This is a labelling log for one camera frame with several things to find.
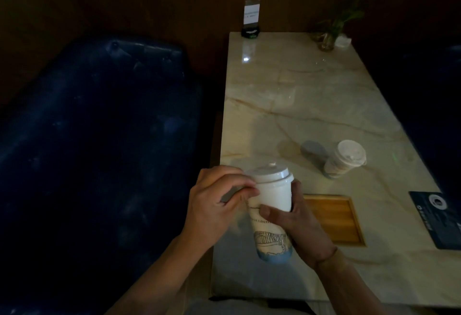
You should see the person's right hand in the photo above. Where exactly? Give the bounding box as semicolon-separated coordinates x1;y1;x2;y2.
259;179;338;270

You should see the person's left hand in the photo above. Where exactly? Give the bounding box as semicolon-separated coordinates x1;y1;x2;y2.
182;165;261;248

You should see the white printed paper cup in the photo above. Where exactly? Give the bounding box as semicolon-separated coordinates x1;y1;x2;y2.
246;162;295;263

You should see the person's left forearm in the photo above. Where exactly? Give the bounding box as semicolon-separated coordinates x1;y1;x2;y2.
104;235;213;315

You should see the person's right forearm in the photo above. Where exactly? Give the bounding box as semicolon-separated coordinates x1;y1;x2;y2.
315;248;389;315

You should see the wooden tray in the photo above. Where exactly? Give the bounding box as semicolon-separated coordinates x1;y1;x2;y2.
303;194;366;247

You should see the white lidded paper cup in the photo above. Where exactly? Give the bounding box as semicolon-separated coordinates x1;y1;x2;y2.
323;140;367;179

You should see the dark blue sofa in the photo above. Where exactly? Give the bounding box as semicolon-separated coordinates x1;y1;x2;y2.
0;35;207;315

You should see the dark printed card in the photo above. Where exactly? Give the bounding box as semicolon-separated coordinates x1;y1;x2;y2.
409;191;461;250

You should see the acrylic table sign stand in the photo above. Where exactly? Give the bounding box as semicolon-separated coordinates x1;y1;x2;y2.
241;0;261;39

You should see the glass vase with green plant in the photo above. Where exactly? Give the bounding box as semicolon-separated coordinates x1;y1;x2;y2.
312;8;364;52

